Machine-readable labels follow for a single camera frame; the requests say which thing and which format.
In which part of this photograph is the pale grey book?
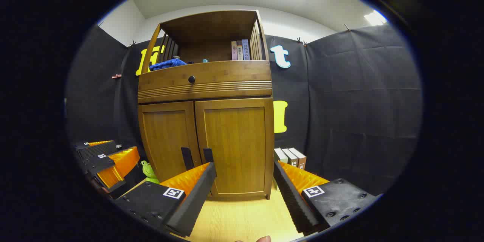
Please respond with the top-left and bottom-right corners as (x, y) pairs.
(274, 147), (289, 192)

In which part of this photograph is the wooden shoe cabinet door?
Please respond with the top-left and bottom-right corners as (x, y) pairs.
(195, 98), (275, 198)
(138, 101), (203, 183)

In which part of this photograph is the small ceiling light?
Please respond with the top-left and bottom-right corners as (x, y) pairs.
(363, 10), (388, 26)

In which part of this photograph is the green frog toy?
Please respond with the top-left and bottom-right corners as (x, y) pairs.
(141, 160), (160, 185)

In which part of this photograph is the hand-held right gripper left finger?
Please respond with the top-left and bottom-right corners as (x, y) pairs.
(113, 162), (217, 238)

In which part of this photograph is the wooden double-door shoe cabinet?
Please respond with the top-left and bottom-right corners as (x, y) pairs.
(137, 9), (275, 202)

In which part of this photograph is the blue cloth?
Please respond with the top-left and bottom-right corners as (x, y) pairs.
(149, 57), (188, 72)

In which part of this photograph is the wooden ribbed drawer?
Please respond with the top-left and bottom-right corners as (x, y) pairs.
(138, 60), (273, 104)

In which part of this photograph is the brown book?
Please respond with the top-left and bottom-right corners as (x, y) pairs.
(288, 147), (307, 171)

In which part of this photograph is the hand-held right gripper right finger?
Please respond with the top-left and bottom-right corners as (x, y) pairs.
(273, 161), (379, 235)

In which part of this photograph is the dark grey book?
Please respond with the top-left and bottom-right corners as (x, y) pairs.
(282, 148), (299, 168)

